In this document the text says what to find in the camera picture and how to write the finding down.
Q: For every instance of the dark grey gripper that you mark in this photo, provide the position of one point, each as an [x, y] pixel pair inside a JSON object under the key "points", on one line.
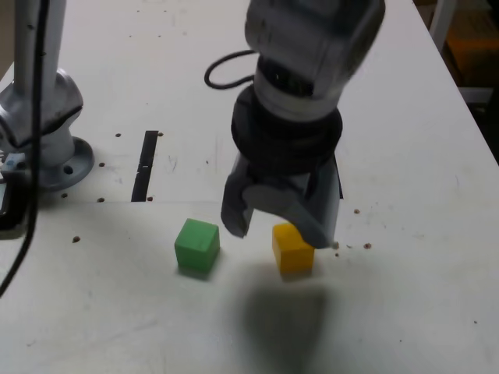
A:
{"points": [[284, 181]]}

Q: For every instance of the yellow cube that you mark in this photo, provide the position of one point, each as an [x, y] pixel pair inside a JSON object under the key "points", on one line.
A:
{"points": [[294, 255]]}

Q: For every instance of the green cube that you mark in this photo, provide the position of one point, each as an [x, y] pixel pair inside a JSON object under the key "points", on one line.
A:
{"points": [[195, 247]]}

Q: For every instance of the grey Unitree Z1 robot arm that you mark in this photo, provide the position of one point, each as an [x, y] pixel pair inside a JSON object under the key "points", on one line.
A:
{"points": [[35, 97]]}

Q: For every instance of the black tape square outline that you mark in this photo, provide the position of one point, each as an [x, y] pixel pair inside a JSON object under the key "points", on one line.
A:
{"points": [[340, 183]]}

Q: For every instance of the black tape strip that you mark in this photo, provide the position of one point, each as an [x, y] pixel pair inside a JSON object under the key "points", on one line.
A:
{"points": [[145, 167]]}

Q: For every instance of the white connector with blue dot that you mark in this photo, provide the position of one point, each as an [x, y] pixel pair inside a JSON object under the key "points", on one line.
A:
{"points": [[12, 161]]}

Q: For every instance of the white metal frame leg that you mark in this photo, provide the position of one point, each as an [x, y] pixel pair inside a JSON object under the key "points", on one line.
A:
{"points": [[440, 23]]}

